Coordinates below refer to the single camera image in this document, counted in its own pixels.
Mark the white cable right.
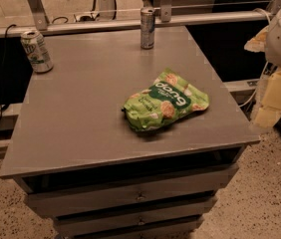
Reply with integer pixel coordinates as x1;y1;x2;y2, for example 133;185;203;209
238;61;270;109

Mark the grey drawer cabinet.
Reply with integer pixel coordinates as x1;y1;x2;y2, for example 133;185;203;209
0;27;258;239

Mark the black cable left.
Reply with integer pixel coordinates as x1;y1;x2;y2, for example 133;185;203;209
0;23;17;134

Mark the green rice chip bag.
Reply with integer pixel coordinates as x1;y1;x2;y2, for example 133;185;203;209
123;68;209;131

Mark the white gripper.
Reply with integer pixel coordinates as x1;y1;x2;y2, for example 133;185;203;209
244;9;281;128

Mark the green white soda can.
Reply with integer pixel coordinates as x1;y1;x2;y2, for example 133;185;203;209
21;31;53;74

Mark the silver redbull can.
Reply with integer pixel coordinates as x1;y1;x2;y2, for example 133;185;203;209
140;7;155;49

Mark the white power strip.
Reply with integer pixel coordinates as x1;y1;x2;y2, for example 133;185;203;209
74;14;99;22

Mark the metal guard rail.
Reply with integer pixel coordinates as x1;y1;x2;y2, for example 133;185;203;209
0;0;281;38

